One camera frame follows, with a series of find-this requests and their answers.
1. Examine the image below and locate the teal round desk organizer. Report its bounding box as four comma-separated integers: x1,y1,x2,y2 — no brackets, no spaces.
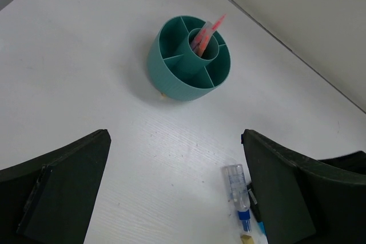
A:
147,15,231,101

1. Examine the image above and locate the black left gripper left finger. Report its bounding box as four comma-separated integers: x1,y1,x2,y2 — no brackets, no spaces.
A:
1,129,111,243

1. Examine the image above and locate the thin pink pen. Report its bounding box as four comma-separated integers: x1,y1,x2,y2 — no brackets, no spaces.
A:
198,13,227,55

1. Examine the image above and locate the pink highlighter clear cap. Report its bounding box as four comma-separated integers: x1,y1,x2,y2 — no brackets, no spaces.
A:
190,21,212,53

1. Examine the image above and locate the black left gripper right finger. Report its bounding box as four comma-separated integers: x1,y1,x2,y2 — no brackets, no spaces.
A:
241,129,365,243

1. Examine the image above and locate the clear glue bottle blue cap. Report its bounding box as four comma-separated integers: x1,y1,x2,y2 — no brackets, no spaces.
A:
224,164,251,232

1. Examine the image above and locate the small yellow eraser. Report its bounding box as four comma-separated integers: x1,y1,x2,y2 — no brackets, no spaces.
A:
240,234,254,244

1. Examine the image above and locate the black marker blue cap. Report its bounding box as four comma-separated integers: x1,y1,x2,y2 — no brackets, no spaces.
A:
247,183,266,235

